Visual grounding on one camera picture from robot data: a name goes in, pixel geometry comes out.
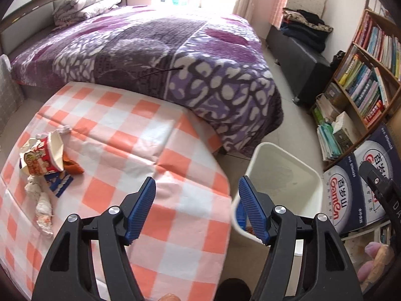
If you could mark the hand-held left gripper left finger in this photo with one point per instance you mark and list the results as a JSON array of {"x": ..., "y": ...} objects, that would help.
[{"x": 141, "y": 213}]

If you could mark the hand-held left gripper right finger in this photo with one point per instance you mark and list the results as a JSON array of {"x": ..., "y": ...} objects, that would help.
[{"x": 253, "y": 210}]

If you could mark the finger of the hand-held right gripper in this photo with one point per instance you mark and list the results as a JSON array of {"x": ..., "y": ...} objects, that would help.
[{"x": 372, "y": 177}]

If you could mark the white plastic waste bin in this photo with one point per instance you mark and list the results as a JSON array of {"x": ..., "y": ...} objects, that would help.
[{"x": 300, "y": 175}]

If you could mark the orange peel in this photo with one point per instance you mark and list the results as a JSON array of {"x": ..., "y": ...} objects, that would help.
[{"x": 73, "y": 166}]

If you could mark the person's right hand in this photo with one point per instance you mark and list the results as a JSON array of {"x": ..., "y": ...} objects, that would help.
[{"x": 379, "y": 257}]

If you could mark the blue printed cardboard box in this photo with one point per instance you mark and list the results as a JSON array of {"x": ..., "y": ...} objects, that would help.
[
  {"x": 379, "y": 150},
  {"x": 343, "y": 191}
]

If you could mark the pile of booklets and boxes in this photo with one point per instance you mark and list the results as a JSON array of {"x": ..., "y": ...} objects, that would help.
[{"x": 332, "y": 128}]

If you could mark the orange checkered tablecloth table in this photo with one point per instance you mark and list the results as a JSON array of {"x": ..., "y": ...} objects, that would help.
[{"x": 125, "y": 138}]

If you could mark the blue snack wrapper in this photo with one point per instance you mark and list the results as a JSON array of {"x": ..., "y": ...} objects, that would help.
[{"x": 59, "y": 184}]

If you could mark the row of upright books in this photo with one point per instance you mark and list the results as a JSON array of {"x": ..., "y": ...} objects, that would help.
[
  {"x": 382, "y": 44},
  {"x": 365, "y": 84}
]

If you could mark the crumpled white tissue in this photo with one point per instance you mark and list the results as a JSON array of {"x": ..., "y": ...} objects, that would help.
[
  {"x": 44, "y": 213},
  {"x": 33, "y": 187}
]

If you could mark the crushed instant noodle cup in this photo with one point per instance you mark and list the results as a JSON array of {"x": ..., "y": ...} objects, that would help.
[{"x": 42, "y": 156}]

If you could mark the black handbag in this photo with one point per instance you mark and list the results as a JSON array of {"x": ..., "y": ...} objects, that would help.
[{"x": 337, "y": 59}]

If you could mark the wooden bookshelf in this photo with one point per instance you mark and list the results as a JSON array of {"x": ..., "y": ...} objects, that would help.
[{"x": 360, "y": 45}]

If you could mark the black storage bench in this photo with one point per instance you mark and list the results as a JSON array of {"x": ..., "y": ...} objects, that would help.
[{"x": 300, "y": 65}]

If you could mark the bed with purple blanket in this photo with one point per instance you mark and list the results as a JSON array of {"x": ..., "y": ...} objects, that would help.
[{"x": 150, "y": 50}]

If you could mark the pile of dark clothes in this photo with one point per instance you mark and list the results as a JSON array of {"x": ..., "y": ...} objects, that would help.
[{"x": 305, "y": 26}]

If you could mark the white drawer chest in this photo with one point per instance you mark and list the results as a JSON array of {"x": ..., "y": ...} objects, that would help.
[{"x": 308, "y": 1}]

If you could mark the pink checkered cloth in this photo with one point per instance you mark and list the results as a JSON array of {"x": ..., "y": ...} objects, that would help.
[{"x": 280, "y": 6}]

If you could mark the folded floral quilts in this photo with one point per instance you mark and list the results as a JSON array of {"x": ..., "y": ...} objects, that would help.
[{"x": 91, "y": 3}]

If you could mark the grey padded headboard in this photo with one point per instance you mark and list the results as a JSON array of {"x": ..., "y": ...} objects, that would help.
[{"x": 28, "y": 15}]

